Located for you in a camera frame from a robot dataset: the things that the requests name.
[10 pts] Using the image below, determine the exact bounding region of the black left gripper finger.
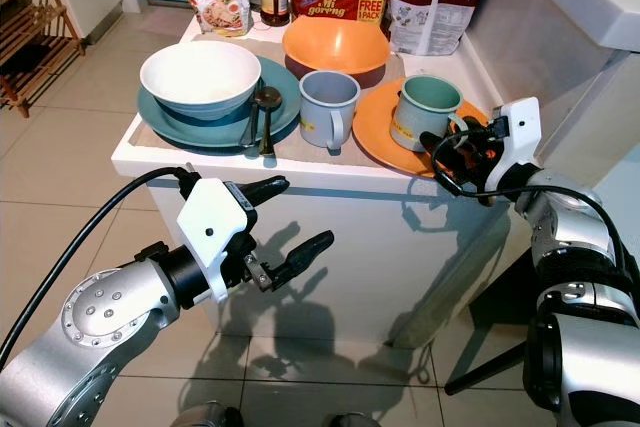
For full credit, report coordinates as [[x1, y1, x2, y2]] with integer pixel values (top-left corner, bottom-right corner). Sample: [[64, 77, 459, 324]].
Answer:
[[246, 175, 292, 204], [272, 230, 336, 286]]

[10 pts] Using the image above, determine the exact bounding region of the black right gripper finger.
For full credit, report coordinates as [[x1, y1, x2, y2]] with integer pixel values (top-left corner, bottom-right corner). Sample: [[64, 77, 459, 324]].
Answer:
[[431, 134, 473, 165], [438, 165, 489, 204]]

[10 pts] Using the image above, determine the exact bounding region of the teal mug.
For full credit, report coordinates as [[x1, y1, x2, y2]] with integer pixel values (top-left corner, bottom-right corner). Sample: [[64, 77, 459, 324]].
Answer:
[[390, 74, 473, 153]]

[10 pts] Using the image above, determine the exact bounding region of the metal fork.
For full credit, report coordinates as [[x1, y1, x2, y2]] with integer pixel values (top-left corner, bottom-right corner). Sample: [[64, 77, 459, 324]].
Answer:
[[243, 105, 259, 157]]

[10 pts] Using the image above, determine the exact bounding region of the orange plate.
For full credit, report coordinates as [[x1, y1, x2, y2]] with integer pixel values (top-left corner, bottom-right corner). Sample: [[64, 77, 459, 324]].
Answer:
[[352, 77, 491, 179]]

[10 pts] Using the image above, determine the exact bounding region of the white table cabinet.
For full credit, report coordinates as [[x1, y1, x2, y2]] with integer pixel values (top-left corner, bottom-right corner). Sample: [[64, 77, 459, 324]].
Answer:
[[112, 7, 561, 350]]

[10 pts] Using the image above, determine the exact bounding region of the metal spoon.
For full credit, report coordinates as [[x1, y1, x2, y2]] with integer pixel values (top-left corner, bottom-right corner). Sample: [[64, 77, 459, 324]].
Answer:
[[253, 85, 285, 157]]

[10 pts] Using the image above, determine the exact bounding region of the grey-blue mug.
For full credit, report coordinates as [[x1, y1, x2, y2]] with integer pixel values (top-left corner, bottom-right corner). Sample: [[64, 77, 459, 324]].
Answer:
[[298, 70, 362, 156]]

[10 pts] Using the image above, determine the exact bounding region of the teal plate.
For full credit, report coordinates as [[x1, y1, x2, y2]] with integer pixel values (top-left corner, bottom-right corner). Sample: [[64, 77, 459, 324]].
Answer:
[[137, 57, 302, 152]]

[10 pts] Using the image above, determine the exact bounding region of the brown bowl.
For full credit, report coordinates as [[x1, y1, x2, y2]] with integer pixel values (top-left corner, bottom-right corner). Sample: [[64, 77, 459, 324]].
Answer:
[[284, 47, 392, 88]]

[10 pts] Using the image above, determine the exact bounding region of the white bowl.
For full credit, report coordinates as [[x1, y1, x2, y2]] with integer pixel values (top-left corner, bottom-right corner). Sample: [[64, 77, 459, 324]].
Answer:
[[140, 40, 262, 122]]

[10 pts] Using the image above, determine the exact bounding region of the red and white food bag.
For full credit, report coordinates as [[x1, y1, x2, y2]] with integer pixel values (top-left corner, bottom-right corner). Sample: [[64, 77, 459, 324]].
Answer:
[[385, 0, 484, 56]]

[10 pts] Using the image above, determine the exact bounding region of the robot left leg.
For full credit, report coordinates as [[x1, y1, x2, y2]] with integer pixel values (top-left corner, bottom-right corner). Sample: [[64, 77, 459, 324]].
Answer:
[[175, 402, 242, 427]]

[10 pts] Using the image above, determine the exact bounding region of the orange bowl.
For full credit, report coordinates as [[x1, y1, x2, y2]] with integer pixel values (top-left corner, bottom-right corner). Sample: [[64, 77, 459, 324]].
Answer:
[[282, 17, 394, 74]]

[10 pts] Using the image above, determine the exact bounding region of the wooden shelf rack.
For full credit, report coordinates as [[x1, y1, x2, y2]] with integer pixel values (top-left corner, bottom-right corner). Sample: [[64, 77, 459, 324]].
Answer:
[[0, 0, 62, 119]]

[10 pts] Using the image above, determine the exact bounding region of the black furniture leg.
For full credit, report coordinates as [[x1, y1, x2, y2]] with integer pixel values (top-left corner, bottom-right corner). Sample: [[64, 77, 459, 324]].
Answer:
[[445, 342, 533, 397]]

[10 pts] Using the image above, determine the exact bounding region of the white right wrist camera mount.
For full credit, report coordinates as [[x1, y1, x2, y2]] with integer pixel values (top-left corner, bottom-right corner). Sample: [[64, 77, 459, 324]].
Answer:
[[495, 97, 544, 194]]

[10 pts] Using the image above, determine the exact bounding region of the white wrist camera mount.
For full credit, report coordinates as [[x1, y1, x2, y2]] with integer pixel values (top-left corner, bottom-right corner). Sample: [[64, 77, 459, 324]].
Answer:
[[495, 97, 544, 194], [175, 177, 257, 306]]

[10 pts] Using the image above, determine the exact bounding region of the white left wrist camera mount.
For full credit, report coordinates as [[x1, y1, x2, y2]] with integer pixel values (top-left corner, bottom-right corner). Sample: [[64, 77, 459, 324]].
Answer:
[[175, 177, 257, 306]]

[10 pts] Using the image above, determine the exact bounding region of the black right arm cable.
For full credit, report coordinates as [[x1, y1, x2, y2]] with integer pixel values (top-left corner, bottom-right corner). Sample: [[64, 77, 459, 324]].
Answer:
[[434, 125, 633, 250]]

